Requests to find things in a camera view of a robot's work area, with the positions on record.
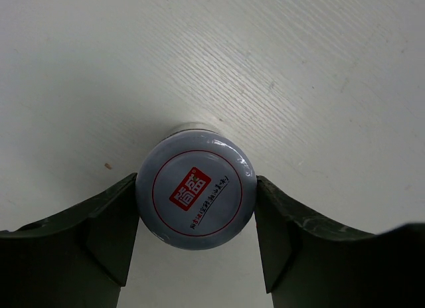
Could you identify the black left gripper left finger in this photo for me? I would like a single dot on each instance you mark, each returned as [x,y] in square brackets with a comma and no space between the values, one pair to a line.
[79,257]

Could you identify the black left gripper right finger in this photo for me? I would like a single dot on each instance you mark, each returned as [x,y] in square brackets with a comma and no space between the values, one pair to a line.
[310,260]

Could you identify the small jar with white lid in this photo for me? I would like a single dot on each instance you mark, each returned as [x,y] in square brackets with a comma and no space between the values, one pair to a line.
[196,189]

